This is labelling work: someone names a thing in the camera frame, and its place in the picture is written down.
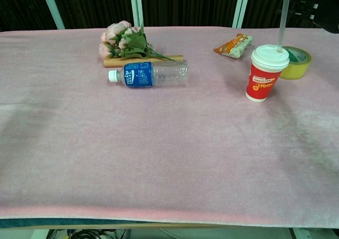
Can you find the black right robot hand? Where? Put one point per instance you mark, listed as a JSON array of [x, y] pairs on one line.
[[321, 8]]

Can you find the translucent white drinking straw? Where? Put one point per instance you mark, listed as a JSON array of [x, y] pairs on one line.
[[283, 19]]

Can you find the red paper cup white lid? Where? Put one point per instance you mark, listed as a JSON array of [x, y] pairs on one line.
[[262, 77]]

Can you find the yellow packing tape roll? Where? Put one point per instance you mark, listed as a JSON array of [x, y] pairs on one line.
[[298, 64]]

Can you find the orange snack packet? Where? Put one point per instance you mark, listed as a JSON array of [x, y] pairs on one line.
[[234, 47]]

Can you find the clear bottle blue label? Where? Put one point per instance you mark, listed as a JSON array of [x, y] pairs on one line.
[[151, 74]]

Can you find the pink artificial rose bouquet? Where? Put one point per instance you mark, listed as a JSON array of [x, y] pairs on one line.
[[124, 40]]

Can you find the pink tablecloth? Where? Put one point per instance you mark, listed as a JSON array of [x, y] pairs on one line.
[[159, 133]]

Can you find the wooden rolling stick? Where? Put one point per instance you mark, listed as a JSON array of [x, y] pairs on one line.
[[114, 62]]

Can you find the dark curtain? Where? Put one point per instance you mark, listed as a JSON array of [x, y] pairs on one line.
[[95, 4]]

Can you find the white frame post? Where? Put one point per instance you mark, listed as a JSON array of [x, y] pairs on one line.
[[241, 5], [136, 4], [51, 5]]

